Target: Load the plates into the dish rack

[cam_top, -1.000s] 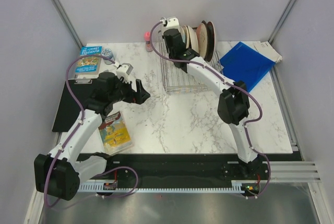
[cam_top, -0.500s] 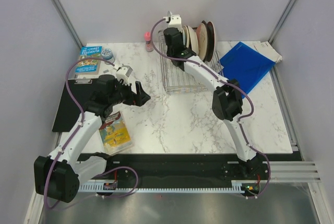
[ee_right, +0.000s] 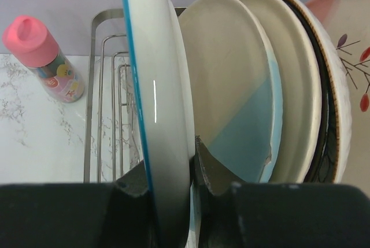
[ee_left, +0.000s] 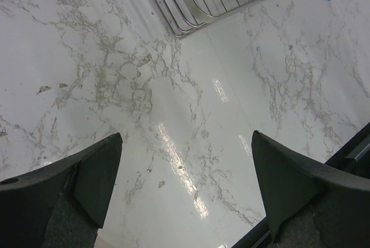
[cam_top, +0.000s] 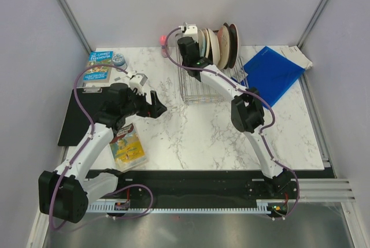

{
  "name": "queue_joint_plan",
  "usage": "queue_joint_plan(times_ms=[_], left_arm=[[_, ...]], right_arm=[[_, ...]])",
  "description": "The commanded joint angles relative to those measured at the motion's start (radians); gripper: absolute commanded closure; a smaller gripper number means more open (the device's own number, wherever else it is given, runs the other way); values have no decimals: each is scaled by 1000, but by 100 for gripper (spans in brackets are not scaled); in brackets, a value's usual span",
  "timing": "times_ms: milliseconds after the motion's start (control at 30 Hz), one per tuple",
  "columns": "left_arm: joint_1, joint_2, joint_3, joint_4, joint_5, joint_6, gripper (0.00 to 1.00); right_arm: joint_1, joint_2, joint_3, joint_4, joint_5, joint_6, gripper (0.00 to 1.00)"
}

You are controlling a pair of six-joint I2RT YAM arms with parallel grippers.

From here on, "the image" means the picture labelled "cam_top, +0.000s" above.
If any black plate in rack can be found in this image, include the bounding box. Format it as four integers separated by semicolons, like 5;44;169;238
224;23;237;69

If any cream and green branch plate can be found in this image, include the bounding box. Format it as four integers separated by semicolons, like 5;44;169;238
204;28;213;61

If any small blue lidded jar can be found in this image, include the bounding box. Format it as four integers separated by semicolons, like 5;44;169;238
112;53;127;70

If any cream plate in rack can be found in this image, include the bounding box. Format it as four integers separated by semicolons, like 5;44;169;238
208;28;220;66

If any blue plastic folder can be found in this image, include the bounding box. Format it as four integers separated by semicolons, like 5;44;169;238
232;46;305;107

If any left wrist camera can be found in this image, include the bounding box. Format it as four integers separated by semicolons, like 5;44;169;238
127;73;147;96

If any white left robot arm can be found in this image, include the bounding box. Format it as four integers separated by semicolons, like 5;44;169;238
38;83;167;223

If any white slotted cable duct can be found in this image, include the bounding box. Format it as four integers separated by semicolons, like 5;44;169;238
87;199;285;214

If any illustrated yellow paperback book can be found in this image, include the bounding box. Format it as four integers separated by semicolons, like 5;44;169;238
109;123;147;172

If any white paper booklet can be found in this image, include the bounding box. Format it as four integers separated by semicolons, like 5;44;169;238
281;46;313;70

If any cream and blue leaf plate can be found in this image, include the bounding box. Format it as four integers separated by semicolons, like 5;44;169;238
201;28;206;57

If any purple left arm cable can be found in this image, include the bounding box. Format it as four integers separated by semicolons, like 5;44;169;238
47;63;154;230

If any pink speckled plate in rack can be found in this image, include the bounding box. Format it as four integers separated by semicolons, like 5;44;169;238
217;23;231;70

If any blue treehouse book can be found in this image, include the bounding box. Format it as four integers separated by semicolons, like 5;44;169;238
83;51;113;83

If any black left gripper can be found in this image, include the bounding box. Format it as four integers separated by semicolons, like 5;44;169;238
121;87;166;119

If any watermelon pattern plate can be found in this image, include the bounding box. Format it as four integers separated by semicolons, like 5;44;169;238
198;29;204;57

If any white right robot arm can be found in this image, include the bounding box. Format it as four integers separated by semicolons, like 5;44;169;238
177;36;290;198

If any pink squeeze bottle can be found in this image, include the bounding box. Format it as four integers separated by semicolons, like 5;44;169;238
160;35;171;58

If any metal wire dish rack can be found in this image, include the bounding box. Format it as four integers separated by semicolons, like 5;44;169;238
178;53;249;104

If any black clipboard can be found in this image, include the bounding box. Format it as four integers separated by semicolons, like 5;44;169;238
58;87;109;147

